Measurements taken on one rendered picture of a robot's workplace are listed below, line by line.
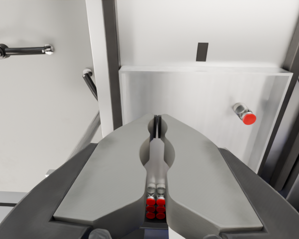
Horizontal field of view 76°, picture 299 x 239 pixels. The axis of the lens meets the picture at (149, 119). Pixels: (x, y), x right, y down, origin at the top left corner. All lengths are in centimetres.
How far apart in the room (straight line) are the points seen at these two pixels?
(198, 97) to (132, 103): 12
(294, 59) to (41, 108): 147
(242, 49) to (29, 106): 146
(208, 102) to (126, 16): 20
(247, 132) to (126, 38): 28
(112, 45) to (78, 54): 101
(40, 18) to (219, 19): 117
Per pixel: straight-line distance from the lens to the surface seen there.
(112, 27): 31
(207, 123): 38
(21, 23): 145
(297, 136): 45
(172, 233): 39
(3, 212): 65
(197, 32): 33
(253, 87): 38
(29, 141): 179
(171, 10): 33
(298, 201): 61
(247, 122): 35
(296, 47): 37
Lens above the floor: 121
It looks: 62 degrees down
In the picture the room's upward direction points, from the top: 175 degrees counter-clockwise
